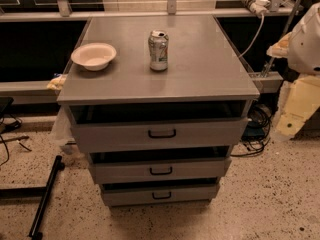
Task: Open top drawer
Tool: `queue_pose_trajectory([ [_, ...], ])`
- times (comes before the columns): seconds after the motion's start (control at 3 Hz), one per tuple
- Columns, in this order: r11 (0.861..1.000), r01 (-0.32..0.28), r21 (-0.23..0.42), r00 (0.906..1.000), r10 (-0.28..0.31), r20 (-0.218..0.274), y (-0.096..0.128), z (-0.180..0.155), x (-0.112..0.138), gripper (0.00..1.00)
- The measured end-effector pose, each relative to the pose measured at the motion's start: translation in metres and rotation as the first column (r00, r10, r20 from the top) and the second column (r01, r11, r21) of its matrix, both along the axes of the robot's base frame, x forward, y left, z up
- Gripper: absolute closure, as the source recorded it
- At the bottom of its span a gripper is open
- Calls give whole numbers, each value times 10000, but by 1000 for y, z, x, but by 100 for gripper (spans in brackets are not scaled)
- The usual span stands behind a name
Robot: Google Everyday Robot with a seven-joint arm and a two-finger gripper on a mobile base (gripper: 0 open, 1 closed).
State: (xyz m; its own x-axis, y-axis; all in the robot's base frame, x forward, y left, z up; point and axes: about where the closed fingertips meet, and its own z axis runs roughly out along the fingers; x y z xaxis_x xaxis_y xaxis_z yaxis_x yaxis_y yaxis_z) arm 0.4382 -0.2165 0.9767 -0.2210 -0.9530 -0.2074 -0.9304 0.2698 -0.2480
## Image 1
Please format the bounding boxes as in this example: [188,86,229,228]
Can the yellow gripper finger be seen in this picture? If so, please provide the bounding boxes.
[275,75,320,139]
[266,33,291,58]

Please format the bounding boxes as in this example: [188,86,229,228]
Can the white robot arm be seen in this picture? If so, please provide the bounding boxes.
[267,3,320,141]

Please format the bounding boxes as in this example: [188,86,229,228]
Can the grey drawer cabinet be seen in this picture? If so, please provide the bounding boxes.
[58,16,259,192]

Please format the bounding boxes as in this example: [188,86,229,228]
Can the grey top drawer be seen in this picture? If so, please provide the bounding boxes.
[71,118,248,153]

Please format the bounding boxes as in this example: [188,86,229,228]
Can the grey drawer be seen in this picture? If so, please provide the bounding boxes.
[102,184,219,206]
[89,158,231,184]
[71,118,248,153]

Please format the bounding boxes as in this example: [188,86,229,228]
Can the grey middle drawer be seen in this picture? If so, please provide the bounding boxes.
[89,158,231,184]

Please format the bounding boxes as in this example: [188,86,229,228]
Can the grey bottom drawer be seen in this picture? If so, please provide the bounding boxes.
[102,184,219,206]

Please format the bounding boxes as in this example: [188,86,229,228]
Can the white power strip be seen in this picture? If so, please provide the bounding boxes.
[240,0,270,17]

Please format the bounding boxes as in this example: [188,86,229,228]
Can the silver soda can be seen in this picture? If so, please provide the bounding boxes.
[148,30,169,71]

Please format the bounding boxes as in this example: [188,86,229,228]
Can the white paper bowl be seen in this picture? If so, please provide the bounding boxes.
[71,43,117,71]

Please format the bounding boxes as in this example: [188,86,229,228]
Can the yellow crumpled wrapper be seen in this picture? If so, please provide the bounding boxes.
[47,74,67,91]

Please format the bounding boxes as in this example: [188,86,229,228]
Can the clear plastic bag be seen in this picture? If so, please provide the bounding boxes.
[50,107,74,155]

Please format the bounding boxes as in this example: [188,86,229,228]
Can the black metal floor stand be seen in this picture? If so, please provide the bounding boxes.
[28,155,65,240]

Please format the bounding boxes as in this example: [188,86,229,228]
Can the white power cable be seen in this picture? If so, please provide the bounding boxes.
[237,13,266,59]

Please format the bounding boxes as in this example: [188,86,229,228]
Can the metal railing frame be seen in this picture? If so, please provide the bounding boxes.
[0,0,303,22]

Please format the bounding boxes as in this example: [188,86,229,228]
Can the black cable bundle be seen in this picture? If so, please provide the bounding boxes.
[230,104,274,158]

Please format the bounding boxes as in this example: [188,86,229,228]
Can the black cables at left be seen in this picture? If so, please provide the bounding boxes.
[0,97,33,168]

